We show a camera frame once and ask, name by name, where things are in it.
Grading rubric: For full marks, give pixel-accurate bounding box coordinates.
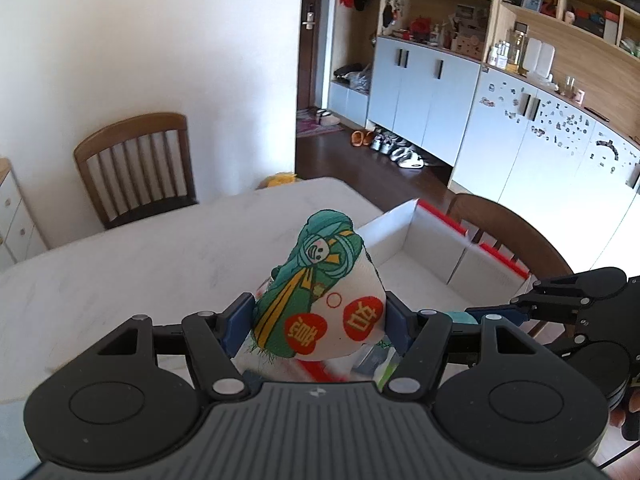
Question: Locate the green white printed cloth pouch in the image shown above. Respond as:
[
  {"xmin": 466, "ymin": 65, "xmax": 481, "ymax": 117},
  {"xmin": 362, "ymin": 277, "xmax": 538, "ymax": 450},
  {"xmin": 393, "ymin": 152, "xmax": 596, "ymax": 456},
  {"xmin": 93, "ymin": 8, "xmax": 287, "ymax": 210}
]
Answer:
[{"xmin": 250, "ymin": 208, "xmax": 387, "ymax": 364}]

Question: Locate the red white packet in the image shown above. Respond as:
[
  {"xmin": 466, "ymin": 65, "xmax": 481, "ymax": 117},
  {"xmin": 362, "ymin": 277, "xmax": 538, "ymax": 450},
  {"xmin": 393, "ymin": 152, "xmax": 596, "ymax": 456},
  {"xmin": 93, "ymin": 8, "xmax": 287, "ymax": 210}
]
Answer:
[{"xmin": 237, "ymin": 344, "xmax": 352, "ymax": 387}]

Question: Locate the white plastic container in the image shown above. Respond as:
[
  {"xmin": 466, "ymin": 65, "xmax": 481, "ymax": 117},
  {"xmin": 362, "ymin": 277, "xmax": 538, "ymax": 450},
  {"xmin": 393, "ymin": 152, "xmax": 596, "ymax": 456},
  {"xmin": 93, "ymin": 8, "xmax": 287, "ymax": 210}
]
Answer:
[{"xmin": 524, "ymin": 37, "xmax": 557, "ymax": 79}]

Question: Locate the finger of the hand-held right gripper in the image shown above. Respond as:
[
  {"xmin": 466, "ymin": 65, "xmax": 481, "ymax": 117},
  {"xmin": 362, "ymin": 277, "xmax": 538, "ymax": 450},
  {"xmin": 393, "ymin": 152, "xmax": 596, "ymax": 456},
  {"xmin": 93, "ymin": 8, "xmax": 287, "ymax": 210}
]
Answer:
[
  {"xmin": 465, "ymin": 266, "xmax": 629, "ymax": 328},
  {"xmin": 546, "ymin": 334, "xmax": 577, "ymax": 362}
]

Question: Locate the brown wooden slatted chair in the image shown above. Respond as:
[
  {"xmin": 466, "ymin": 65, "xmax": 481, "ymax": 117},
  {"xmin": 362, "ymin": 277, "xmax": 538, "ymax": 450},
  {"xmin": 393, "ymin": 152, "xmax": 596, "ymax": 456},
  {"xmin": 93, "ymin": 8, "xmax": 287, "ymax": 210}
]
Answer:
[
  {"xmin": 446, "ymin": 193, "xmax": 577, "ymax": 341},
  {"xmin": 73, "ymin": 112, "xmax": 200, "ymax": 231}
]

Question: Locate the white drawer sideboard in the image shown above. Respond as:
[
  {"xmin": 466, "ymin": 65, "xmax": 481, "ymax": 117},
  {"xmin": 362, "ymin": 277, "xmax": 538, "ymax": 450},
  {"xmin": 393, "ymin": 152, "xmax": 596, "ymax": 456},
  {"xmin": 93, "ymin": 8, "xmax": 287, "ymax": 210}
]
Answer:
[{"xmin": 0, "ymin": 157, "xmax": 49, "ymax": 274}]

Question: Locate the wooden wall shelf unit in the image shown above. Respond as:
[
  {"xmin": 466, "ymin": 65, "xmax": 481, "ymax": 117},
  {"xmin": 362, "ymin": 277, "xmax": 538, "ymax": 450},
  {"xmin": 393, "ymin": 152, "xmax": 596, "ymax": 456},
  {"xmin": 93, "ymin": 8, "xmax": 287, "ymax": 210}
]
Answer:
[{"xmin": 499, "ymin": 0, "xmax": 640, "ymax": 61}]

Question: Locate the grey blue tall cabinet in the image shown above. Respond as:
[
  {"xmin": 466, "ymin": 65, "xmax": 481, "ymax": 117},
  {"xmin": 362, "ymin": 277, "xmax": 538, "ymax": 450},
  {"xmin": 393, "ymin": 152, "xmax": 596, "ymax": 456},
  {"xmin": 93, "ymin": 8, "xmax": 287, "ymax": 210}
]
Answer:
[{"xmin": 326, "ymin": 0, "xmax": 502, "ymax": 171}]

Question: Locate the patterned pink rug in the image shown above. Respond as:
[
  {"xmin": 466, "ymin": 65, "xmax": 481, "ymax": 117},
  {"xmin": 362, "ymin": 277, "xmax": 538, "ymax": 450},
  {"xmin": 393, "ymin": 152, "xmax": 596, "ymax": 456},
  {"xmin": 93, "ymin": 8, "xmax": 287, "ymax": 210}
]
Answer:
[{"xmin": 295, "ymin": 108, "xmax": 347, "ymax": 139}]

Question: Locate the brown cardboard box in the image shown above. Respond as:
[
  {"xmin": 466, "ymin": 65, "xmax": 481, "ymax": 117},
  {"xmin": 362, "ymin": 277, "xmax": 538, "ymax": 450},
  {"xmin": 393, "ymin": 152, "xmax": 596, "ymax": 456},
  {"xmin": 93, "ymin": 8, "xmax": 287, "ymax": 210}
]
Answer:
[{"xmin": 451, "ymin": 24, "xmax": 487, "ymax": 59}]

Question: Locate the person's right hand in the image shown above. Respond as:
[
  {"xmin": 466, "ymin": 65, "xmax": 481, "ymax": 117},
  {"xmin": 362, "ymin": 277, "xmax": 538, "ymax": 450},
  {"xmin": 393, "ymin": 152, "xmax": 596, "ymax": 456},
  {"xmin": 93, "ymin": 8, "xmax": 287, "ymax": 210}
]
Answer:
[{"xmin": 613, "ymin": 386, "xmax": 640, "ymax": 429}]

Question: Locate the yellow plush toy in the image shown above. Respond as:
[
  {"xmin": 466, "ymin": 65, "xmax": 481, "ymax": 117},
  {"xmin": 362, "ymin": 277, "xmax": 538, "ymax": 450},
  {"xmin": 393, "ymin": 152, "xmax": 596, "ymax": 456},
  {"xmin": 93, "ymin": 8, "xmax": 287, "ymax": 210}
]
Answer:
[{"xmin": 256, "ymin": 172, "xmax": 302, "ymax": 190}]

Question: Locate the white cardboard box red rim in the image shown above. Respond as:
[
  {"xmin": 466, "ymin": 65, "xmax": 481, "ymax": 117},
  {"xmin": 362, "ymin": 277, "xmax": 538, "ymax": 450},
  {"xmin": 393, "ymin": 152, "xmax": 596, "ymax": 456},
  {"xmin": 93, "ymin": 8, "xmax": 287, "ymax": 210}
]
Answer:
[{"xmin": 356, "ymin": 198, "xmax": 532, "ymax": 307}]

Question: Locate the large glass jar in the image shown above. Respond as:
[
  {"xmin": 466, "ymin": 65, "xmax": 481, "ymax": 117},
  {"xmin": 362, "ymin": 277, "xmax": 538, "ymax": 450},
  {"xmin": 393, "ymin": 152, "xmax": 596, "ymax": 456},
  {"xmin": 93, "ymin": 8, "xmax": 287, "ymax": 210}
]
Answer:
[{"xmin": 504, "ymin": 27, "xmax": 529, "ymax": 74}]

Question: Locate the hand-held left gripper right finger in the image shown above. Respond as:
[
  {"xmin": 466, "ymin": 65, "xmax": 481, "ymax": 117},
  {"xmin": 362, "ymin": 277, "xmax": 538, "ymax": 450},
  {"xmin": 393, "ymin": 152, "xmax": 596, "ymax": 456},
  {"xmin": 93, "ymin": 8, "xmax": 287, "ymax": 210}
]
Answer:
[{"xmin": 384, "ymin": 292, "xmax": 548, "ymax": 404}]

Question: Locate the row of shoes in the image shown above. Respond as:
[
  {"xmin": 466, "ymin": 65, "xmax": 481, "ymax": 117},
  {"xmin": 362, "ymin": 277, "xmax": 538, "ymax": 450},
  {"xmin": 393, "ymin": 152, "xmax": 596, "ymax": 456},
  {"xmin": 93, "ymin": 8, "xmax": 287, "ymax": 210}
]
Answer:
[{"xmin": 370, "ymin": 129, "xmax": 432, "ymax": 171}]

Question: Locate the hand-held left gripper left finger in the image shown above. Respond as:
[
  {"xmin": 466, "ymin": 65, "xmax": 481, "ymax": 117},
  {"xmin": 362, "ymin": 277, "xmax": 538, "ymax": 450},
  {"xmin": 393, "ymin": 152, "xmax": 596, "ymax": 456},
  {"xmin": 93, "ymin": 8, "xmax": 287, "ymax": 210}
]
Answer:
[{"xmin": 96, "ymin": 293, "xmax": 257, "ymax": 403}]

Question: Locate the white sticker-covered cabinet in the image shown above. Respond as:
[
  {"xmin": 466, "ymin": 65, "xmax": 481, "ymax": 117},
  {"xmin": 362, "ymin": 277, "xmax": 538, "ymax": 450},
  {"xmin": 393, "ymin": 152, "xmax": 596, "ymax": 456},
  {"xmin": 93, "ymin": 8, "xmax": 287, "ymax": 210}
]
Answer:
[{"xmin": 448, "ymin": 62, "xmax": 640, "ymax": 275}]

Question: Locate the grey plastic bag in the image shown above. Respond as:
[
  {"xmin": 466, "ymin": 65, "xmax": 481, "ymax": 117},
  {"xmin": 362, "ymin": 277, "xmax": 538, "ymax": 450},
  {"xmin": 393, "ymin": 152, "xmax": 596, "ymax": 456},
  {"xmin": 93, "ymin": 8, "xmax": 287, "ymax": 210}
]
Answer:
[{"xmin": 347, "ymin": 67, "xmax": 374, "ymax": 94}]

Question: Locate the dark brown door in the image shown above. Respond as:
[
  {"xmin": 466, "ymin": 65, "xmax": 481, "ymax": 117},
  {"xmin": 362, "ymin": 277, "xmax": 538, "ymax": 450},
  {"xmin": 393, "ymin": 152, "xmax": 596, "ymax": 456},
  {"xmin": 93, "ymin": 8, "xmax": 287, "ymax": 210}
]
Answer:
[{"xmin": 298, "ymin": 0, "xmax": 322, "ymax": 112}]

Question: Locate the green white packet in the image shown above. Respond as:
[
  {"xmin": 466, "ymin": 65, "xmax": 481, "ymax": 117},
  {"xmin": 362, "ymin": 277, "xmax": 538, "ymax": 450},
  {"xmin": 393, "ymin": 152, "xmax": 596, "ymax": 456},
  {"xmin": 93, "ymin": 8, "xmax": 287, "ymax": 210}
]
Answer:
[{"xmin": 350, "ymin": 342, "xmax": 402, "ymax": 391}]

